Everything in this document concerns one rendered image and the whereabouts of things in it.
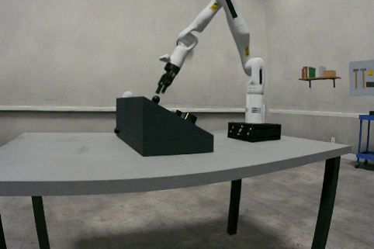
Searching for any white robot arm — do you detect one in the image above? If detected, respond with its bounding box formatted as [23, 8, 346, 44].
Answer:
[159, 0, 265, 123]

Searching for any dark grey console panel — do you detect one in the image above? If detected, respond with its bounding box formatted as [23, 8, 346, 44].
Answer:
[114, 92, 214, 157]

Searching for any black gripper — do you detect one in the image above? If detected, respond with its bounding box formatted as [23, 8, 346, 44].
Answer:
[155, 62, 180, 94]

